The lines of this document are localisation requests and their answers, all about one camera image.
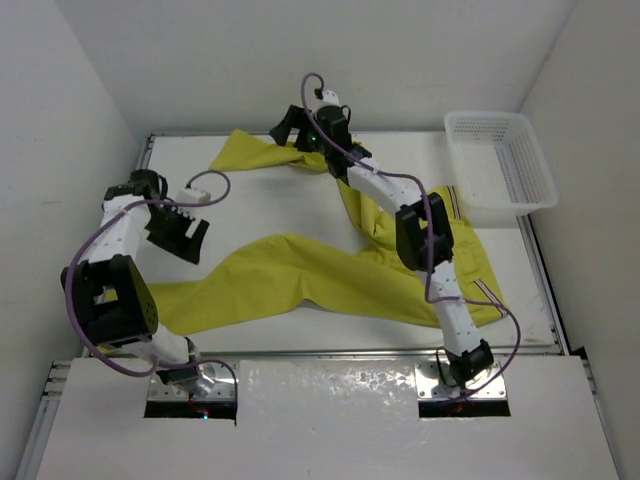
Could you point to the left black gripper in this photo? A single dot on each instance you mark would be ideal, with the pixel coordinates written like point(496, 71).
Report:
point(187, 247)

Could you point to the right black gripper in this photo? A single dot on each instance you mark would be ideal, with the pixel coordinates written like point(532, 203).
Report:
point(293, 118)

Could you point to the yellow-green trousers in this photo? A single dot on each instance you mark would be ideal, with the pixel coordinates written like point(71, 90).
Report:
point(275, 274)

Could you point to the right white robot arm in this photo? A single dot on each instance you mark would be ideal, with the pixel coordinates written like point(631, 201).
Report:
point(424, 240)

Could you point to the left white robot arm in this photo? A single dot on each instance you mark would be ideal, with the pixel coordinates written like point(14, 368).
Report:
point(113, 306)

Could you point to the white perforated plastic basket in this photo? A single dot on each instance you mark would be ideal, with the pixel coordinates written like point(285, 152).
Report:
point(499, 169)

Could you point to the white front cover board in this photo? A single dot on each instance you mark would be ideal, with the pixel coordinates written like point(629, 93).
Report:
point(301, 419)

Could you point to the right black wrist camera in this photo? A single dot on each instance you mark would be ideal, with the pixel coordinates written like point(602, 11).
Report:
point(331, 119)

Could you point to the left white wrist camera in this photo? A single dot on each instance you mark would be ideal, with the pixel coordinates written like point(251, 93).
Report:
point(193, 197)

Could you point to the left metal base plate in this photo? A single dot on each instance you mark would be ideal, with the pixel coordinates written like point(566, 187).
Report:
point(210, 381)

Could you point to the metal base plate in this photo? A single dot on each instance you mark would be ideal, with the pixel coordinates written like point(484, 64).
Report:
point(435, 383)
point(210, 381)

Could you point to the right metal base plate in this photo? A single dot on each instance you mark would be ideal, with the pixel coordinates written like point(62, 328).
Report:
point(435, 383)

